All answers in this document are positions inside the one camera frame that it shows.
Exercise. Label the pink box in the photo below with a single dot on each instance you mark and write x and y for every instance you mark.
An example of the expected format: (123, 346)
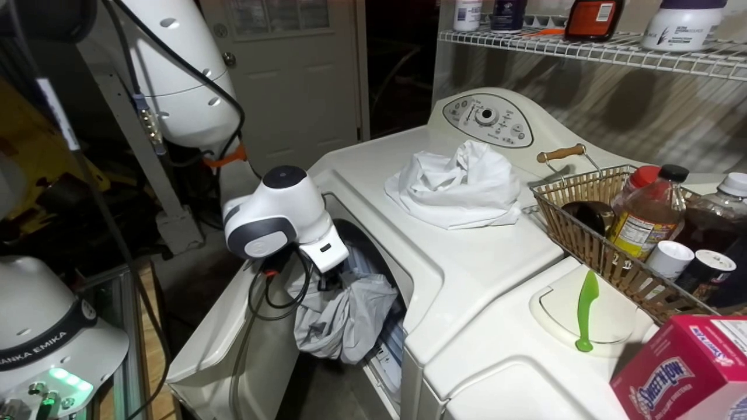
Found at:
(689, 369)

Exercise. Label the white cloth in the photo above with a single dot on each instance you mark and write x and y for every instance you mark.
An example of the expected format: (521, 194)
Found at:
(467, 189)

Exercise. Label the white washing machine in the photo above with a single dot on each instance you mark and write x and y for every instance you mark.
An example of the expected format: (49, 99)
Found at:
(450, 276)

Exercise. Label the grey cloth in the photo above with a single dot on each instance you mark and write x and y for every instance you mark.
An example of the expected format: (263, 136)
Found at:
(345, 311)

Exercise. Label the white tall bottle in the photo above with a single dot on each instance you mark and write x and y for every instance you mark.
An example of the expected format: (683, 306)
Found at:
(467, 14)

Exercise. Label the white wire shelf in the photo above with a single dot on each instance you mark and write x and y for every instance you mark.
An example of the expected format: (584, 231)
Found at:
(713, 63)

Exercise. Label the wicker basket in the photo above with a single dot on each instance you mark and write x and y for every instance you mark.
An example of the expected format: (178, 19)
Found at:
(608, 254)

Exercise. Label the white jar blue lid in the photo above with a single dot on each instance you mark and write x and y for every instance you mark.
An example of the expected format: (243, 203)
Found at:
(683, 26)

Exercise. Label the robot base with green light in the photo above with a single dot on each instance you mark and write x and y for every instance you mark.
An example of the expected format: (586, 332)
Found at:
(54, 346)

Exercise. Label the amber vinegar bottle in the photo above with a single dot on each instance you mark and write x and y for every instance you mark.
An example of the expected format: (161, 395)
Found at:
(649, 215)

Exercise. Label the green plastic utensil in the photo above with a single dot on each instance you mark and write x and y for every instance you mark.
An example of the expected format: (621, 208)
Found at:
(584, 302)

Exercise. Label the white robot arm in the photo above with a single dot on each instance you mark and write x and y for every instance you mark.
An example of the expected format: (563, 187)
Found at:
(182, 92)

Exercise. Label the dark blue canister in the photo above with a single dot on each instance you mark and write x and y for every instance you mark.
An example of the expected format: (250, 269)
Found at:
(508, 14)

